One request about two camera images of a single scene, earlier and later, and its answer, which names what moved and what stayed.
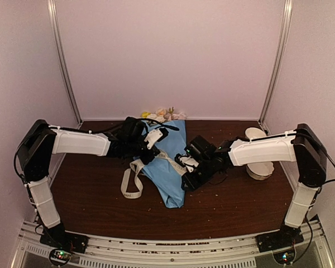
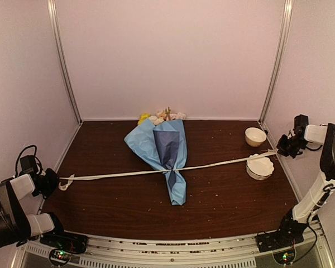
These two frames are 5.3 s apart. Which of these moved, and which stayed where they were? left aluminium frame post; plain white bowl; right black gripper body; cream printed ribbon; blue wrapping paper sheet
Moved: blue wrapping paper sheet; cream printed ribbon; right black gripper body
Stayed: plain white bowl; left aluminium frame post
